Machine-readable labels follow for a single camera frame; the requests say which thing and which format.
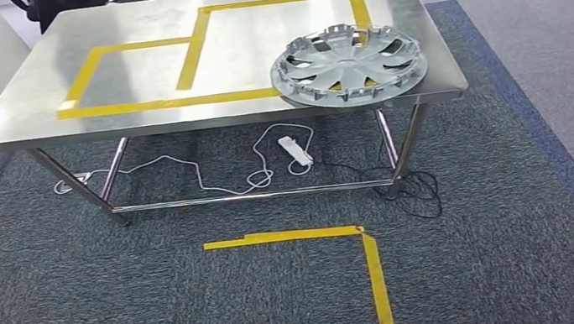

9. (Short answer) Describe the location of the white power adapter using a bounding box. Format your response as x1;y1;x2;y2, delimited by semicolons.
52;171;95;196

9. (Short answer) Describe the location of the black cable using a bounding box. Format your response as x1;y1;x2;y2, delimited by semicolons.
314;134;445;235

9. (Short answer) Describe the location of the yellow tape double rectangle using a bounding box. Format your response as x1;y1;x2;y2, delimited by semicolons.
44;0;383;129

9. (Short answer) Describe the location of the white power strip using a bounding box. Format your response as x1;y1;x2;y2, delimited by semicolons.
276;132;316;171

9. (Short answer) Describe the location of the white power cable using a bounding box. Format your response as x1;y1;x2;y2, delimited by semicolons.
49;118;322;221

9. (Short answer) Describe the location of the black chair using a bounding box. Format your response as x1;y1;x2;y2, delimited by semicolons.
8;0;117;39

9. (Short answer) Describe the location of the grey plastic wheel hubcap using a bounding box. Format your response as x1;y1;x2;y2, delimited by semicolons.
264;13;433;118

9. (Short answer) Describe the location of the stainless steel workbench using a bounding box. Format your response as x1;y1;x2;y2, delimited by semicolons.
0;0;483;256

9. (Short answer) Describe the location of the yellow floor tape marking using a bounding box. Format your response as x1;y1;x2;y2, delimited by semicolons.
202;215;397;324

